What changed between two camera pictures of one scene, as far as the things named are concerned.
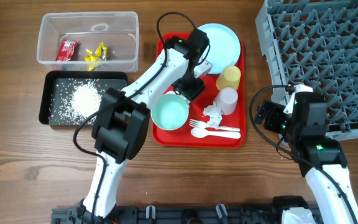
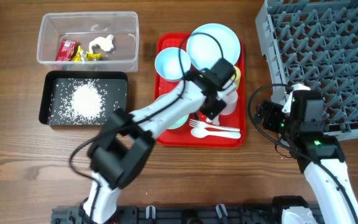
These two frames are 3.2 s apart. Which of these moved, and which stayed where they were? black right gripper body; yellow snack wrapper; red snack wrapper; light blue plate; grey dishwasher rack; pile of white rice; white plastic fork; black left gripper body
Moved: yellow snack wrapper; black left gripper body
Stayed: black right gripper body; red snack wrapper; grey dishwasher rack; light blue plate; pile of white rice; white plastic fork
